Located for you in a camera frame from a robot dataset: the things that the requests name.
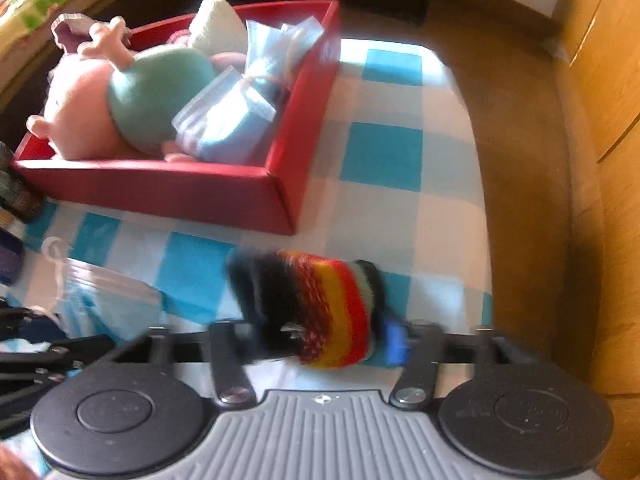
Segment blue face mask pack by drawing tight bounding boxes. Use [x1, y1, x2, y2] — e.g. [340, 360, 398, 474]
[172, 16, 324, 165]

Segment blue drink can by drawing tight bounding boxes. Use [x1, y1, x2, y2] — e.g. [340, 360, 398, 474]
[0, 229, 25, 285]

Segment pink pig plush toy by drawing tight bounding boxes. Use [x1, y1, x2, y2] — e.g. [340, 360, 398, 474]
[26, 23, 246, 162]

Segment person's hand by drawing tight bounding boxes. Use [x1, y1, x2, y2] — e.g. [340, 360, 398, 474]
[0, 445, 38, 480]

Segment dark green coffee can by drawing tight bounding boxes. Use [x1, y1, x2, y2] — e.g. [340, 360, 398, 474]
[0, 142, 46, 223]

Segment rainbow striped knit sock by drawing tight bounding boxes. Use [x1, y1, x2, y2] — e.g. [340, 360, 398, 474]
[226, 247, 386, 368]

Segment wooden wardrobe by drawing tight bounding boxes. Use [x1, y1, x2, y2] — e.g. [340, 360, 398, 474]
[553, 0, 639, 479]

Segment red cardboard box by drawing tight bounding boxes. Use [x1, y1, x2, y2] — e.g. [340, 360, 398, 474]
[13, 0, 341, 235]

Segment lavender cloth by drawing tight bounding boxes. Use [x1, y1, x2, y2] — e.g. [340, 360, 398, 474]
[51, 13, 131, 58]

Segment white fluffy sock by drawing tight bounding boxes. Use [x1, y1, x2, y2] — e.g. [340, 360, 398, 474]
[186, 0, 248, 56]

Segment blue white checkered tablecloth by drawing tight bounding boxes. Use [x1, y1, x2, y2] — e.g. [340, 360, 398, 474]
[0, 38, 496, 480]

